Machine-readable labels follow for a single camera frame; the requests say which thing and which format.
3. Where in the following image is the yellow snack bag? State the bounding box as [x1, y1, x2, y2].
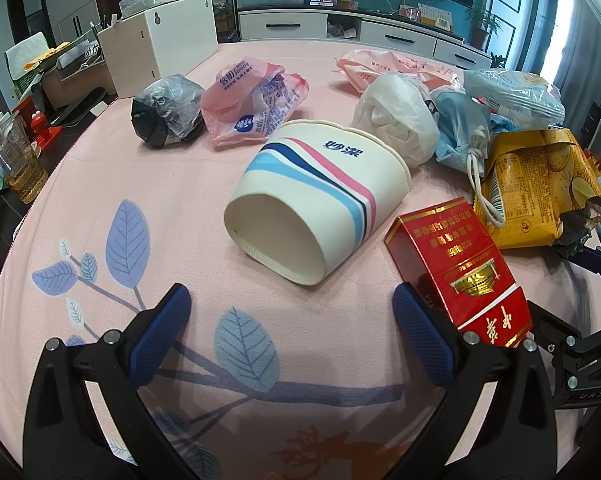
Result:
[474, 128, 601, 254]

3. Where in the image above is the pink printed plastic bag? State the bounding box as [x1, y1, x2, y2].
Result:
[337, 49, 463, 94]

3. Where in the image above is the potted green plant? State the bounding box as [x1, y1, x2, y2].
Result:
[465, 6, 502, 51]

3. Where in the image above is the clear zip bag blue print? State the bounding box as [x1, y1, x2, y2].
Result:
[463, 68, 565, 130]

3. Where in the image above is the white wooden box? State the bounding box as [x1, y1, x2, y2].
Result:
[99, 0, 218, 99]

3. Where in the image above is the red figurine stand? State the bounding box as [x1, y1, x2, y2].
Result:
[30, 110, 63, 151]

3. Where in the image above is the pink tissue packet wrapper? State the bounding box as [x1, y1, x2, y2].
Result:
[201, 56, 309, 150]

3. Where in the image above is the red cigarette box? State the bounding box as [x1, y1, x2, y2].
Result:
[384, 197, 533, 347]

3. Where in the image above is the white plastic bag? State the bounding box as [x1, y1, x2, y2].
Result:
[351, 73, 441, 168]

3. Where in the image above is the blue face mask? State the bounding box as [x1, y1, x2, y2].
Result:
[432, 88, 491, 177]

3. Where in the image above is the white tv cabinet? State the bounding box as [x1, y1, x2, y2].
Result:
[238, 8, 491, 70]

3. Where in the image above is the striped white paper cup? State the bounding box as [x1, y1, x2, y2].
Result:
[223, 119, 411, 286]

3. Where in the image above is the white charger cable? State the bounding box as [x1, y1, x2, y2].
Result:
[465, 127, 507, 230]

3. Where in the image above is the plastic cup with yellow liquid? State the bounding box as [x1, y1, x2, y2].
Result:
[0, 114, 48, 204]

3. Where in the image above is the black and clear plastic bag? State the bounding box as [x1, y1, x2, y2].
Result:
[131, 74, 205, 150]

